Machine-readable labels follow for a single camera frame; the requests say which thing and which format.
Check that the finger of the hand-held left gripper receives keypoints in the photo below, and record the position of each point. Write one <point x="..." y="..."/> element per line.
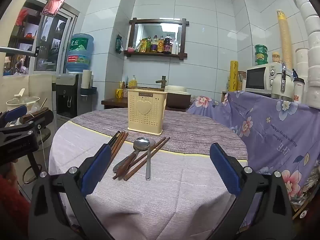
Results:
<point x="15" y="113"/>
<point x="45" y="120"/>

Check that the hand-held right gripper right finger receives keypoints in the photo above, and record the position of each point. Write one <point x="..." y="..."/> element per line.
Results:
<point x="225" y="172"/>

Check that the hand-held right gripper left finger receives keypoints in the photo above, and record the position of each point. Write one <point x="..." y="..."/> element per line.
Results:
<point x="96" y="172"/>

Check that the cream plastic utensil holder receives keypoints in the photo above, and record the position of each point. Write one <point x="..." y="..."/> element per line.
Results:
<point x="146" y="115"/>

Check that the person's left forearm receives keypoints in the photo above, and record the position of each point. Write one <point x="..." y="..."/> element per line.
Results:
<point x="11" y="205"/>

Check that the water dispenser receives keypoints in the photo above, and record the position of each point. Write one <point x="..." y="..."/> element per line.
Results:
<point x="67" y="95"/>

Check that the blue cup holder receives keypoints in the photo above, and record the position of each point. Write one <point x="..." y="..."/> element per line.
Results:
<point x="88" y="91"/>

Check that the grey striped tablecloth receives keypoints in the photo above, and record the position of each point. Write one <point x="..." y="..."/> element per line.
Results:
<point x="190" y="130"/>

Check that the purple floral cloth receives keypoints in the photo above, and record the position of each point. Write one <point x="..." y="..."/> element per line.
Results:
<point x="262" y="130"/>

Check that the stack of white paper cups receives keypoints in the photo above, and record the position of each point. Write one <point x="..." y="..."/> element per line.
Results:
<point x="86" y="78"/>

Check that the pale lilac tablecloth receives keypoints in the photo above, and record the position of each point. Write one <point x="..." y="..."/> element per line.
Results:
<point x="160" y="200"/>

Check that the wooden vanity table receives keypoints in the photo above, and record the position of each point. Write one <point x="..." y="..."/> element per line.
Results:
<point x="112" y="103"/>

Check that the blue water jug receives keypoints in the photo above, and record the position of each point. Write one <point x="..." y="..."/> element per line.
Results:
<point x="80" y="52"/>

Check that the yellow mug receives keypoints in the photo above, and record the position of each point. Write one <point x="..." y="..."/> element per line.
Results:
<point x="119" y="93"/>

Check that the cart wheel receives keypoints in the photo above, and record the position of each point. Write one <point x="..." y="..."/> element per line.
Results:
<point x="302" y="214"/>

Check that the white and brown plastic tub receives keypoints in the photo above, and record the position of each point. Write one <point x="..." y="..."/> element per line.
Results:
<point x="176" y="95"/>

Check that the glass jar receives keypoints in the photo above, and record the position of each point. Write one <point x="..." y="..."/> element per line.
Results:
<point x="242" y="80"/>

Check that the yellow soap dispenser bottle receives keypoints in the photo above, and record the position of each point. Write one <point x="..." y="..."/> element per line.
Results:
<point x="132" y="82"/>

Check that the yellow roll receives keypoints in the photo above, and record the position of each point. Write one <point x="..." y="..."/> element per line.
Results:
<point x="234" y="76"/>

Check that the white microwave oven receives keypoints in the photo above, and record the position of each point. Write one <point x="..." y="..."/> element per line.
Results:
<point x="257" y="78"/>

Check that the green hanging package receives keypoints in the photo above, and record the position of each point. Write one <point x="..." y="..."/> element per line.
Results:
<point x="118" y="44"/>

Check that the bamboo style faucet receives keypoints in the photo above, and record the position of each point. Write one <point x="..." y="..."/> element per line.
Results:
<point x="163" y="81"/>

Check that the white tumbler with label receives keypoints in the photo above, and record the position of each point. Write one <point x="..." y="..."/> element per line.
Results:
<point x="299" y="90"/>

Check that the pink round container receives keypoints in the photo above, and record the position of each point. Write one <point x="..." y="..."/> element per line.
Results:
<point x="130" y="48"/>

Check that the pink smartphone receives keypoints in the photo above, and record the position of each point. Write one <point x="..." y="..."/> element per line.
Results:
<point x="55" y="3"/>

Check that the stack of green noodle cups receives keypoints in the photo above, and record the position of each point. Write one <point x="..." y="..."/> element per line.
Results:
<point x="261" y="55"/>

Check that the yellow food packet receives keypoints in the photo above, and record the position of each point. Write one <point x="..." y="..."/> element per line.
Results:
<point x="143" y="45"/>

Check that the small yellow jar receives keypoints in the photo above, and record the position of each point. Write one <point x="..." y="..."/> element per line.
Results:
<point x="276" y="58"/>

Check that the bottle with purple label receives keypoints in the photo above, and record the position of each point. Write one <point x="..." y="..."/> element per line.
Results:
<point x="154" y="44"/>

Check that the white plastic bottle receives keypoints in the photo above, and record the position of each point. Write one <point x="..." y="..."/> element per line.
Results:
<point x="177" y="48"/>

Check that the bottle with yellow label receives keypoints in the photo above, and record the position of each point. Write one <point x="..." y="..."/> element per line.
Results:
<point x="161" y="45"/>

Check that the dark sauce bottle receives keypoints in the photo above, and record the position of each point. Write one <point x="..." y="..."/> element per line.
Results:
<point x="167" y="44"/>

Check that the tall beige roll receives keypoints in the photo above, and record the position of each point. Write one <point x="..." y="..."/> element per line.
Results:
<point x="285" y="40"/>

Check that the stack of white paper bowls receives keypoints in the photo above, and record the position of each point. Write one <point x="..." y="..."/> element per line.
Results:
<point x="312" y="55"/>

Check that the wooden framed mirror shelf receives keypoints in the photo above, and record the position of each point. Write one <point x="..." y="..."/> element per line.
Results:
<point x="157" y="21"/>

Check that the window with frame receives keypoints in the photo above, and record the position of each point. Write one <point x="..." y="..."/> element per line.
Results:
<point x="52" y="45"/>

